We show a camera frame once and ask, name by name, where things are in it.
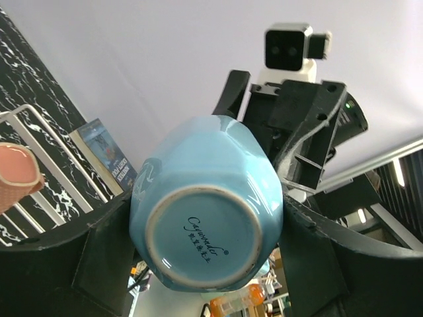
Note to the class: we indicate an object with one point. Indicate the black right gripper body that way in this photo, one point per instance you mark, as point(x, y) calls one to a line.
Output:
point(295, 123)

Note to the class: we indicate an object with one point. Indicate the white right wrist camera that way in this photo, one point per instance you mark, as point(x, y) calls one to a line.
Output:
point(291, 52)

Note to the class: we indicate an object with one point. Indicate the white wire dish rack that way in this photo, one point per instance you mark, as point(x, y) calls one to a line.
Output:
point(71, 187)

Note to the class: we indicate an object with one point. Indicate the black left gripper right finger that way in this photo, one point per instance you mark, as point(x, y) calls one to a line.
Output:
point(333, 271)

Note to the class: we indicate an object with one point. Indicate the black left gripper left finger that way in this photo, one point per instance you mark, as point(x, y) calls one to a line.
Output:
point(78, 269)

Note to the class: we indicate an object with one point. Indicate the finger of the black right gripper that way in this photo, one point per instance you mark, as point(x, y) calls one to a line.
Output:
point(232, 94)

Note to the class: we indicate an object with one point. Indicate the pink floral mug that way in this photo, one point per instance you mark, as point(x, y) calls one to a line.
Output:
point(20, 174)

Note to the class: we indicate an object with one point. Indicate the light blue ceramic mug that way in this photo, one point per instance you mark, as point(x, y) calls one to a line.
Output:
point(207, 207)

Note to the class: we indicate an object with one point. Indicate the blue paperback book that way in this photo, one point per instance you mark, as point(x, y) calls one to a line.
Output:
point(105, 156)

